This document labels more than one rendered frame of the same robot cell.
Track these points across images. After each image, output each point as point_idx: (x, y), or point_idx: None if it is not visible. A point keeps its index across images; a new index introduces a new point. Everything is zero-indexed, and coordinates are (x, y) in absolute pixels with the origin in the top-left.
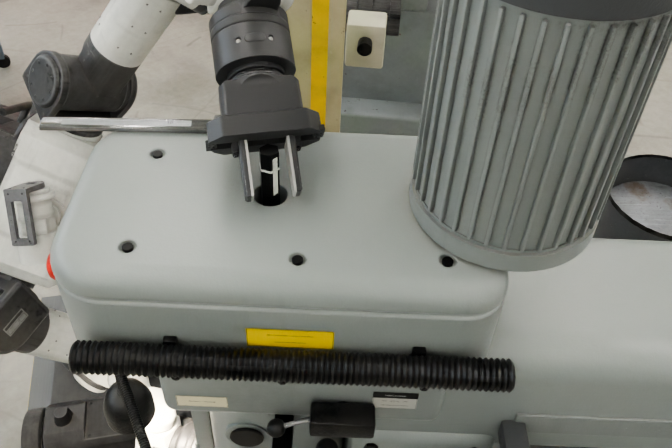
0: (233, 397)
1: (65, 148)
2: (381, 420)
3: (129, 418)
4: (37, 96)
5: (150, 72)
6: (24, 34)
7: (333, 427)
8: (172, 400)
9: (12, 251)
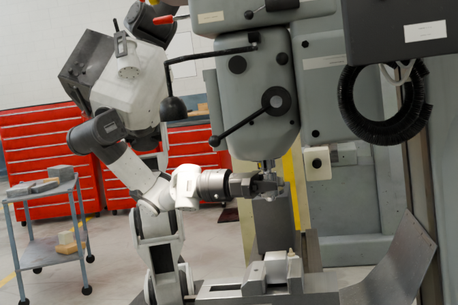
0: (226, 10)
1: (142, 43)
2: (307, 23)
3: (173, 105)
4: (130, 19)
5: (184, 254)
6: (104, 248)
7: None
8: (195, 20)
9: (112, 90)
